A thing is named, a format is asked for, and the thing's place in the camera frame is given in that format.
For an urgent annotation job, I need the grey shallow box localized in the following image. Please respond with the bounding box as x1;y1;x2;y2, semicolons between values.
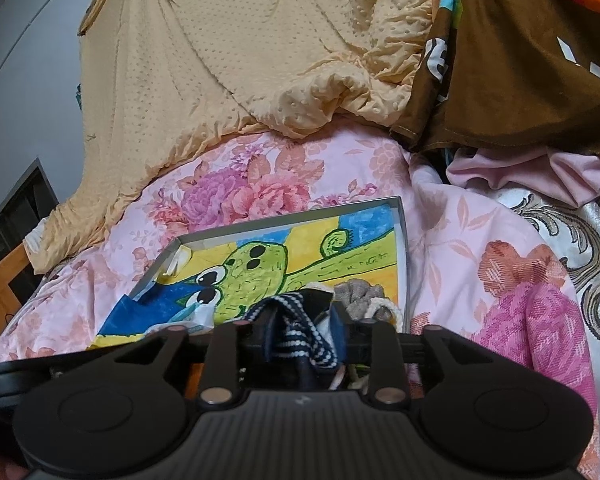
92;195;412;356

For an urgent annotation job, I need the navy striped sock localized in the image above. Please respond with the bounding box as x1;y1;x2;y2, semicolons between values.
242;295;341;376

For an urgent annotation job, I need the silver patterned cloth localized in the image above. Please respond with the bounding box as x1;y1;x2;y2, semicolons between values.
495;180;600;480

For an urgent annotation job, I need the cartoon print towel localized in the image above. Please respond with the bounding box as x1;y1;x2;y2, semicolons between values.
92;205;398;351

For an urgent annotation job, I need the grey scrunchie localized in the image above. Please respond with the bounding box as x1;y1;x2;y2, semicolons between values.
332;280;387;321

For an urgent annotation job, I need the beige dotted blanket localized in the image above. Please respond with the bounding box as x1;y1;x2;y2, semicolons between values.
24;0;453;273

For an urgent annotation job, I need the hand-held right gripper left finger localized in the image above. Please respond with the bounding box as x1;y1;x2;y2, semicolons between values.
115;320;281;406

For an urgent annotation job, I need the wooden bed frame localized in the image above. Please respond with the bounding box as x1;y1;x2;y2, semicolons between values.
0;242;31;346

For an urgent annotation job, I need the brown multicolour striped cloth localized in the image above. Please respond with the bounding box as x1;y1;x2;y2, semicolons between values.
390;0;600;158

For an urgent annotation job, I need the pink floral bedsheet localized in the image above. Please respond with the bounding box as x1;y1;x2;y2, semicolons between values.
0;127;600;480

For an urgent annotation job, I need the pink satin cloth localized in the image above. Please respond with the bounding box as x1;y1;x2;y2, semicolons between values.
445;147;600;211

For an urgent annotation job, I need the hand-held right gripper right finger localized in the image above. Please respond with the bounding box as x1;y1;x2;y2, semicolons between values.
327;307;486;406

